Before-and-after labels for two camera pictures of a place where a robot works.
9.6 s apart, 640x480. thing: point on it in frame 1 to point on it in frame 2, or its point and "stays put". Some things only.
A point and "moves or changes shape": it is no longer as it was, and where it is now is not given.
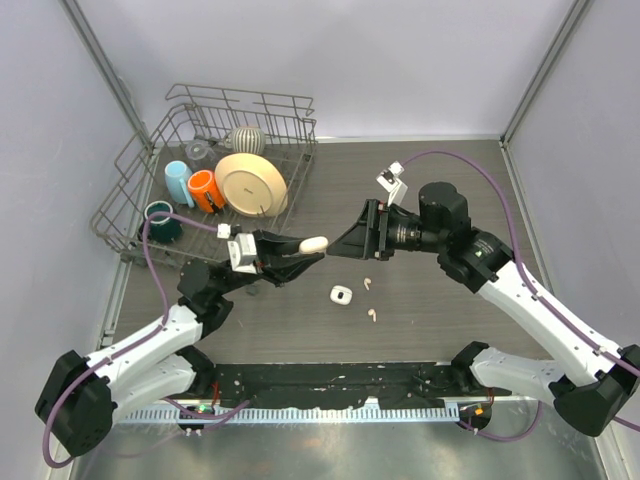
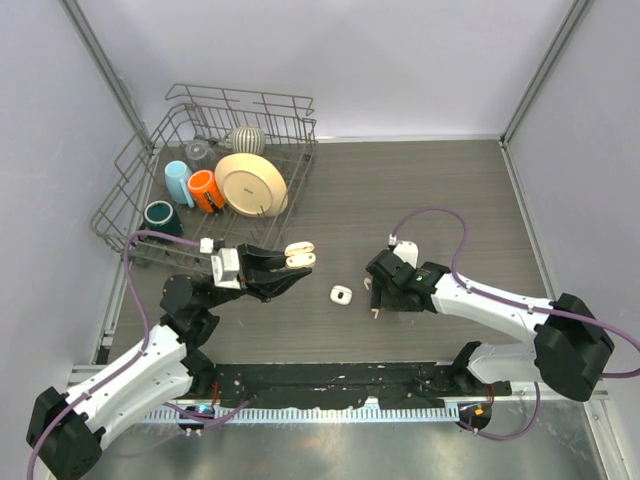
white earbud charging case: [341, 294] stays put
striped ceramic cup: [247, 139] stays put
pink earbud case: [314, 244] moves or changes shape
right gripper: [369, 237] to [376, 295]
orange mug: [205, 191] stays put
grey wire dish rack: [226, 162] stays put
